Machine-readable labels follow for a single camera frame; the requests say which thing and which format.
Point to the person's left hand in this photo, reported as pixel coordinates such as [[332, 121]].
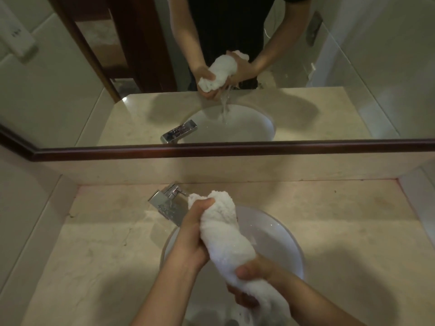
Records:
[[192, 237]]

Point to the person's right hand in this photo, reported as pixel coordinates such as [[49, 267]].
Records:
[[258, 271]]

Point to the white ceramic sink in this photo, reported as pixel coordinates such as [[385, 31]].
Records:
[[272, 241]]

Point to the white towel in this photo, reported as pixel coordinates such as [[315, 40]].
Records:
[[227, 241]]

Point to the person's left forearm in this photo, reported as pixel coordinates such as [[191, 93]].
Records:
[[163, 298]]

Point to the person's right forearm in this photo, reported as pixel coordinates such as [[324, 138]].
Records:
[[316, 302]]

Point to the chrome faucet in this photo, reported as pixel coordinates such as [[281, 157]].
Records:
[[170, 203]]

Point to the mirror with dark wooden frame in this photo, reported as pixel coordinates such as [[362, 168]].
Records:
[[217, 81]]

